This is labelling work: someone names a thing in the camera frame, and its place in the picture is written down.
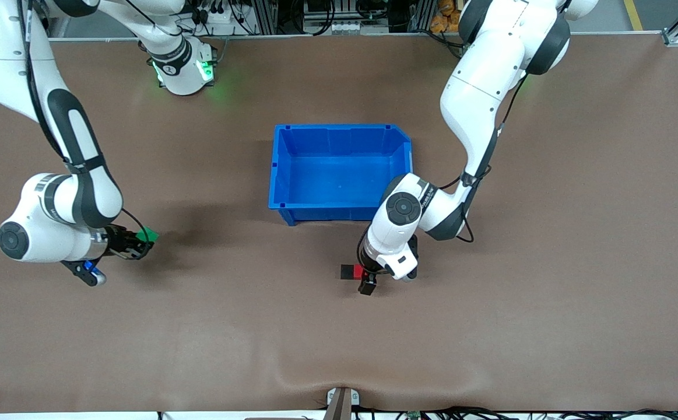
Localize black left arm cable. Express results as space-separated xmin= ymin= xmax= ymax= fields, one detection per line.
xmin=438 ymin=70 xmax=529 ymax=243

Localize white power strip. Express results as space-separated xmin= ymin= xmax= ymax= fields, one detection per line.
xmin=196 ymin=5 xmax=241 ymax=25

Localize orange snack bags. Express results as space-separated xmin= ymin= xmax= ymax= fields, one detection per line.
xmin=430 ymin=0 xmax=462 ymax=33

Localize blue plastic storage bin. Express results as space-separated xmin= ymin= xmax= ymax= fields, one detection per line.
xmin=268 ymin=124 xmax=414 ymax=227

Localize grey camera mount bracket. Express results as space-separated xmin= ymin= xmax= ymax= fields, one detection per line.
xmin=325 ymin=387 xmax=360 ymax=420

